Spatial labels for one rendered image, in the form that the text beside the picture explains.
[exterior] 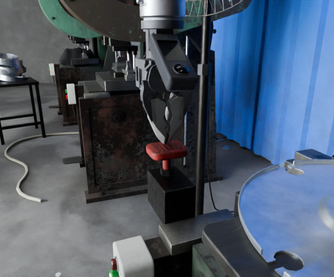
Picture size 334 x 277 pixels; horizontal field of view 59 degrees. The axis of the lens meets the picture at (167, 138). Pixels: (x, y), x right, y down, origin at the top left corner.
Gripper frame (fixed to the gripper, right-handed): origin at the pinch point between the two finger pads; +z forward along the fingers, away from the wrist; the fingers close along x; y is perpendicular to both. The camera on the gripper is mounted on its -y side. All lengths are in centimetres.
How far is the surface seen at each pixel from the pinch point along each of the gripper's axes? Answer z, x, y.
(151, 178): 7.5, 3.0, 0.0
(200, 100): 6, -35, 53
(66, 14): -36, -3, 271
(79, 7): -29, 2, 99
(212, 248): -0.1, 7.0, -28.9
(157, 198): 10.2, 3.0, -3.0
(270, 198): -0.7, -2.6, -24.8
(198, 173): 37, -35, 53
